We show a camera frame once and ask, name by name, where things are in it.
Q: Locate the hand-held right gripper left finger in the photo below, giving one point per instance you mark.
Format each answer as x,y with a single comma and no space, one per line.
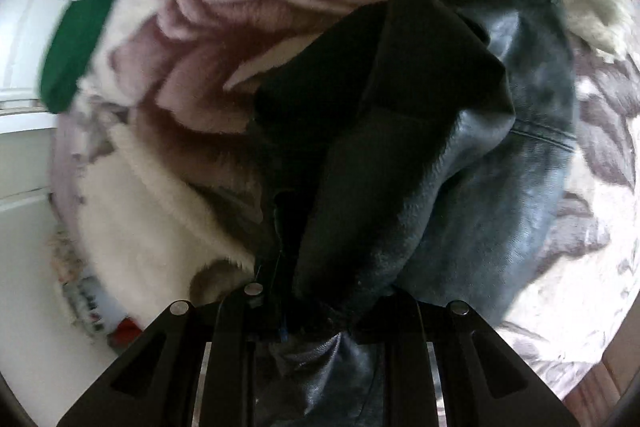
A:
235,322

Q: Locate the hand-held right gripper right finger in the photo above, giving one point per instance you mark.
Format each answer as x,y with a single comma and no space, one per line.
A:
405,322

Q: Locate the black leather jacket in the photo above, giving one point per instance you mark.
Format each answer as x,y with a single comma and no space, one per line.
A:
400,157

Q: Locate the white fluffy garment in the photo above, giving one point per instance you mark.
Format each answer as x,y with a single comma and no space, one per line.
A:
150,217

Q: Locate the colourful clutter pile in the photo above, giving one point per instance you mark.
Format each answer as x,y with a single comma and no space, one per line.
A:
90,292

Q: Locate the floral rose blanket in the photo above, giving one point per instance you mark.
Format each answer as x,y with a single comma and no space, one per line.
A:
240,22

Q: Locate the green striped garment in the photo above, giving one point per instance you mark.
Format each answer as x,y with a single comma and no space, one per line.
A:
75,52

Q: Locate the white cabinet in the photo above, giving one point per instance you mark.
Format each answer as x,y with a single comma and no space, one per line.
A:
40,72

